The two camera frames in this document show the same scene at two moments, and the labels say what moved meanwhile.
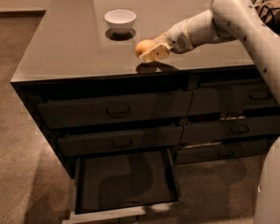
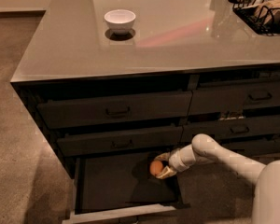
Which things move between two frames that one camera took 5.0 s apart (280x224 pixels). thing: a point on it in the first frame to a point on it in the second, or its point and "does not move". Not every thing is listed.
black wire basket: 272,6 does not move
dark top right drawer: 227,96 does not move
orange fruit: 144,46 to 156,167
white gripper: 178,38 to 175,160
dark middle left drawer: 78,144 does not move
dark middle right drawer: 231,129 does not move
